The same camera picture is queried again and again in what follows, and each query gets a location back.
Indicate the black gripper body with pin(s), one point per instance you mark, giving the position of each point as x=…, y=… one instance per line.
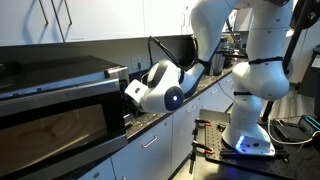
x=129, y=106

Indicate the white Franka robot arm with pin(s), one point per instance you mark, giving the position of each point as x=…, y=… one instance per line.
x=263, y=76

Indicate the stainless steel black microwave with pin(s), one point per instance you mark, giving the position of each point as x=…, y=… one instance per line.
x=60, y=110

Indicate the white lower cabinet door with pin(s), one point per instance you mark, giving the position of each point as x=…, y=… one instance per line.
x=143, y=156
x=185, y=133

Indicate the white cabinet door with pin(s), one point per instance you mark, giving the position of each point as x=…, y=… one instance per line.
x=20, y=23
x=106, y=20
x=143, y=156
x=185, y=133

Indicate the white cabinet drawer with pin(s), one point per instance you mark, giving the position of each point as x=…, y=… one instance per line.
x=213, y=100

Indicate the white upper cabinet door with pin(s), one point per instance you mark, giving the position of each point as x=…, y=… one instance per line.
x=106, y=20
x=20, y=23

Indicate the black silver coffee machine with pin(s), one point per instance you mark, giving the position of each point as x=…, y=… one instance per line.
x=220, y=58

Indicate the black flat box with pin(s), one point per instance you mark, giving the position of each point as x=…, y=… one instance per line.
x=291, y=131

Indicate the teal edged black device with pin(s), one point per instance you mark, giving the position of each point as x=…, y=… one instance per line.
x=311, y=121

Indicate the black bin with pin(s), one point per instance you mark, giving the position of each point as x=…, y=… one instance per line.
x=311, y=78

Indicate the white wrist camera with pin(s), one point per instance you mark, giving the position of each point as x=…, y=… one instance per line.
x=135, y=90

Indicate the white wall outlet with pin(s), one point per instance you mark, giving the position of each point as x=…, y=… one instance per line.
x=136, y=62

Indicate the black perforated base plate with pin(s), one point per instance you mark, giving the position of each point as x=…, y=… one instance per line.
x=216, y=140

